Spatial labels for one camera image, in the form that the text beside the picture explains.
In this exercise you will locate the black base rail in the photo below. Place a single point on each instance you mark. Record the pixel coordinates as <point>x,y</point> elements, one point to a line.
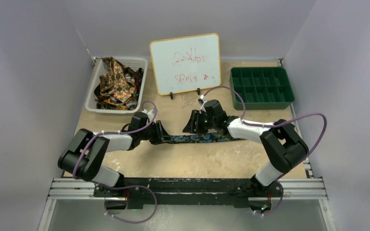
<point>239,193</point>

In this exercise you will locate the orange patterned necktie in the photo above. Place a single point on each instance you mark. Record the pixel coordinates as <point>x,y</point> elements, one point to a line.
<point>119,84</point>

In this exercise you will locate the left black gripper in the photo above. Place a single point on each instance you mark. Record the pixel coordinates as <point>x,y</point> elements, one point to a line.
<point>161,135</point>

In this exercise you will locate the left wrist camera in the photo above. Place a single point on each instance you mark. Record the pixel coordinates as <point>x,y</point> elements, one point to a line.
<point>149,111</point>

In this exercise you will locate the blue floral necktie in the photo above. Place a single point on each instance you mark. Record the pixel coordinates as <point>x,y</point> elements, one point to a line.
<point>200,138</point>

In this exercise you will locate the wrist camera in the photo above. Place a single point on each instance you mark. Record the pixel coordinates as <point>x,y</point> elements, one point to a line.
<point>149,111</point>
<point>202,102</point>

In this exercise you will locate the small whiteboard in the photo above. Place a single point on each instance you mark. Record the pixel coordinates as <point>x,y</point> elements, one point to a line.
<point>186,64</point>

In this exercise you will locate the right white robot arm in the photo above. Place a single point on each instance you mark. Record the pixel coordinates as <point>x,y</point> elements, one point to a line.
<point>284,147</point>

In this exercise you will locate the green compartment tray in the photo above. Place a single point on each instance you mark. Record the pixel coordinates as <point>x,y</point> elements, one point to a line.
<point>261,88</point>

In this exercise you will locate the white plastic basket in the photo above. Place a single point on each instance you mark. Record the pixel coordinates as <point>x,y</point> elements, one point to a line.
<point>132,62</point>

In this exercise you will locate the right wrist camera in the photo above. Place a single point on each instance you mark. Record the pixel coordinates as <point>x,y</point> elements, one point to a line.
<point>202,102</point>

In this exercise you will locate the aluminium frame rail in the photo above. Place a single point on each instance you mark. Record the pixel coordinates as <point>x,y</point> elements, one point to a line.
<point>294,189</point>

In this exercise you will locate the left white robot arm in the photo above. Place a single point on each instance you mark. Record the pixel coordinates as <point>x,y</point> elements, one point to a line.
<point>83,157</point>

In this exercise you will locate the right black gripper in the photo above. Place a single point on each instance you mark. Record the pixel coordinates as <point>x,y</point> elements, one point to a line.
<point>198,121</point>

